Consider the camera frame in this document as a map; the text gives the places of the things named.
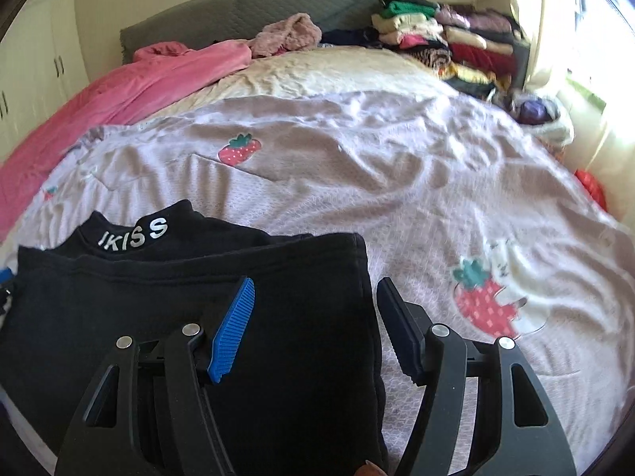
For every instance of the pink duvet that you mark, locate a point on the pink duvet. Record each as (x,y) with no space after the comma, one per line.
(99,109)

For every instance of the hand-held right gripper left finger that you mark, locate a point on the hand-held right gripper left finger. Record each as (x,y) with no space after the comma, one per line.
(233,332)

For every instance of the red cloth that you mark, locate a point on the red cloth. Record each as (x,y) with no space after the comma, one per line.
(593,191)

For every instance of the cream bed sheet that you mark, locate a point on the cream bed sheet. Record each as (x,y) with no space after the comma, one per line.
(322,72)

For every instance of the white plastic bag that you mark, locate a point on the white plastic bag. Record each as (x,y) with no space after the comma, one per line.
(550,124)

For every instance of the black shirt with orange cuffs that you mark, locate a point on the black shirt with orange cuffs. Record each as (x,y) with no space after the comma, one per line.
(124,307)

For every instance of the grey padded headboard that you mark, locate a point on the grey padded headboard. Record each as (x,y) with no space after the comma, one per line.
(223,15)

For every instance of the person's right hand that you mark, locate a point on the person's right hand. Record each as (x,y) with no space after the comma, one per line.
(369,468)

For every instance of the dark navy cloth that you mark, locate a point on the dark navy cloth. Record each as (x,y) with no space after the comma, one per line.
(347,38)

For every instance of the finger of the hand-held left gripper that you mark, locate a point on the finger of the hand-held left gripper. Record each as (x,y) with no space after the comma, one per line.
(4,287)

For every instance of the lilac strawberry print blanket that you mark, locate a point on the lilac strawberry print blanket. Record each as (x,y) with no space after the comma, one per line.
(397,183)

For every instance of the pink fuzzy garment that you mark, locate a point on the pink fuzzy garment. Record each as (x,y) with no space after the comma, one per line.
(287,34)

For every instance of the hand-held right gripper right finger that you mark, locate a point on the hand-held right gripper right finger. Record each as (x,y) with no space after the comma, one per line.
(402,332)

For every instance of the white wardrobe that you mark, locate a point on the white wardrobe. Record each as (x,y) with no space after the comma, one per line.
(34,59)

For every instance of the window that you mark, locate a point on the window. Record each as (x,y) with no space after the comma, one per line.
(600,34)

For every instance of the stack of folded clothes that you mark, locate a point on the stack of folded clothes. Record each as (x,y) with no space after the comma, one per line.
(461,44)

